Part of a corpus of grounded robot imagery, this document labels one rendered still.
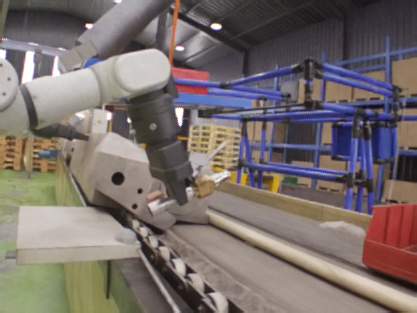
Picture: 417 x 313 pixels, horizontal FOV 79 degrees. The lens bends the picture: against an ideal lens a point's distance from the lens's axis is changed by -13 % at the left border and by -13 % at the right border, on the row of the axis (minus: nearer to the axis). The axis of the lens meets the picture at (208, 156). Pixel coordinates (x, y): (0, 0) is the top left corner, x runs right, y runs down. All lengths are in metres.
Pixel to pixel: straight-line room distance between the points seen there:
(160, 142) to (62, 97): 0.19
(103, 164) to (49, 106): 0.29
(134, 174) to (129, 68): 0.32
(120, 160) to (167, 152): 0.22
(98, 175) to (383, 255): 0.65
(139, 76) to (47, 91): 0.14
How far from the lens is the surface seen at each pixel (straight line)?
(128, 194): 0.72
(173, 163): 0.52
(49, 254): 0.52
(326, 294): 0.56
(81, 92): 0.46
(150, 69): 0.49
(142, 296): 0.43
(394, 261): 0.67
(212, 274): 0.59
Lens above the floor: 0.98
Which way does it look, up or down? 1 degrees down
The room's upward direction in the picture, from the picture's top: 6 degrees clockwise
